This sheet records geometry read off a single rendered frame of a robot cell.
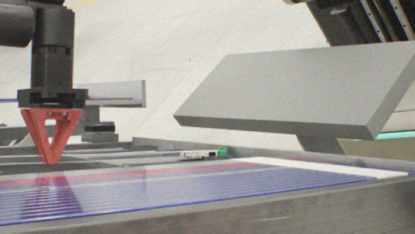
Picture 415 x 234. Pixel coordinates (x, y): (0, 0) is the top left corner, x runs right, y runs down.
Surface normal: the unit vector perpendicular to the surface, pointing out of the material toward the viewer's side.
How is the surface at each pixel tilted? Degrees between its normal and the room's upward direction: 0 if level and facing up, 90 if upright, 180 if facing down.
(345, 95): 0
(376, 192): 90
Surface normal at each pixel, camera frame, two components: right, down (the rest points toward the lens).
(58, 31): 0.39, 0.03
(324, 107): -0.55, -0.71
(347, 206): 0.59, 0.04
